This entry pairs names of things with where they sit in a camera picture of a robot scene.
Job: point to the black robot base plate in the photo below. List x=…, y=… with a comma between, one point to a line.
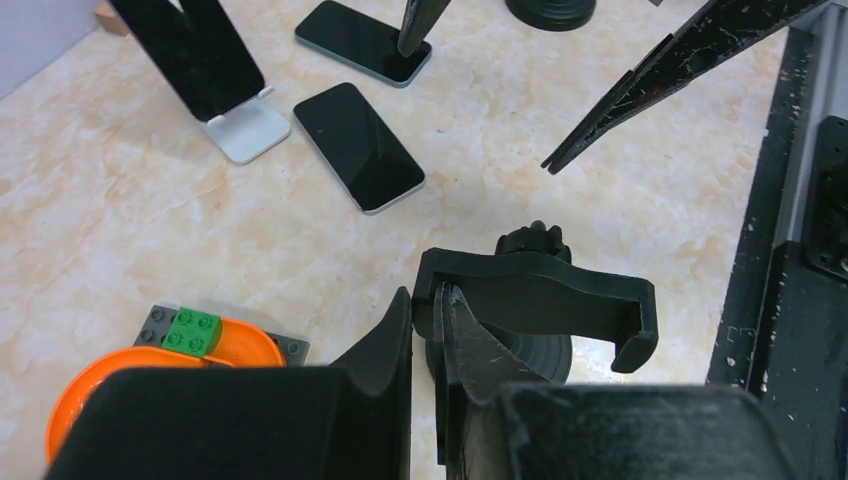
x=782, y=336

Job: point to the grey toy brick baseplate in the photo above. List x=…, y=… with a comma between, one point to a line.
x=241, y=344

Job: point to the dark green-edged smartphone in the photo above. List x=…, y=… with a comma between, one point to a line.
x=360, y=42

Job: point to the purple smartphone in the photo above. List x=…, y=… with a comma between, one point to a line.
x=198, y=50

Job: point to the small wooden block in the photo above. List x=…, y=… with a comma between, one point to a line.
x=109, y=20

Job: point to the silver metal phone stand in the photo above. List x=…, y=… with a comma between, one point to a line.
x=249, y=129

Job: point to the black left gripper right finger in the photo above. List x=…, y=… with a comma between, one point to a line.
x=497, y=419

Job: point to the black clamp stand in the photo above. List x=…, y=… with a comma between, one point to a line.
x=533, y=300
x=553, y=15

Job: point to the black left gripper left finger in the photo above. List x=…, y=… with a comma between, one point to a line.
x=350, y=419

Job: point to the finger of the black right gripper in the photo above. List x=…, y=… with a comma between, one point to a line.
x=718, y=31
x=419, y=18

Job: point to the green toy brick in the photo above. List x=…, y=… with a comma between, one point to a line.
x=193, y=333

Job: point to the black smartphone white edge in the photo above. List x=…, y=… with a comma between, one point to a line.
x=365, y=155

